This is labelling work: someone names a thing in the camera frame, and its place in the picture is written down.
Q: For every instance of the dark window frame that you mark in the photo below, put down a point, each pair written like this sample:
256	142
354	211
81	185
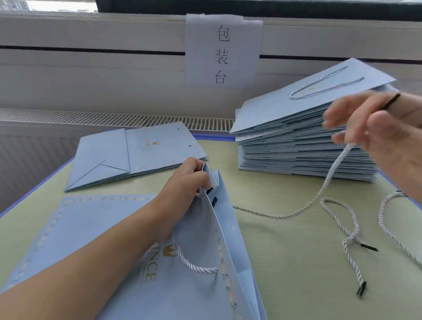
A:
271	8

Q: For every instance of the light blue paper bag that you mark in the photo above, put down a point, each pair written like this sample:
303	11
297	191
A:
192	295
104	158

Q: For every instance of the person's left fingers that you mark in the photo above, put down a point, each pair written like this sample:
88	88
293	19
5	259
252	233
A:
195	171

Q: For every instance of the person's left hand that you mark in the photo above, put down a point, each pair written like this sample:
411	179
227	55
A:
176	205

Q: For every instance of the white paper sign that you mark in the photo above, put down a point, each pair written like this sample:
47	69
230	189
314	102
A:
221	51

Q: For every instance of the stack of blue paper bags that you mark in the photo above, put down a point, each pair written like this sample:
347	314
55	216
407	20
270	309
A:
301	147

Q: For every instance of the person's left forearm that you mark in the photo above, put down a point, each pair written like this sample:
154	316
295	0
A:
83	267

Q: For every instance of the person's right hand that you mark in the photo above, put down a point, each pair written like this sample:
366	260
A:
398	144

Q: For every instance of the flat light blue paper bag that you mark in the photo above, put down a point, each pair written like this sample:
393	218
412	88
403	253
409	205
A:
104	158

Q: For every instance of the white slotted vent grille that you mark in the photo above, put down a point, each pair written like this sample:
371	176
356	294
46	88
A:
112	119

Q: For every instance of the person's right forearm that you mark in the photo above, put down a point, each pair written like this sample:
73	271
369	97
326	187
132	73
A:
418	193

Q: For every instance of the person's right thumb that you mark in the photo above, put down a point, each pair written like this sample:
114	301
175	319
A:
383	128

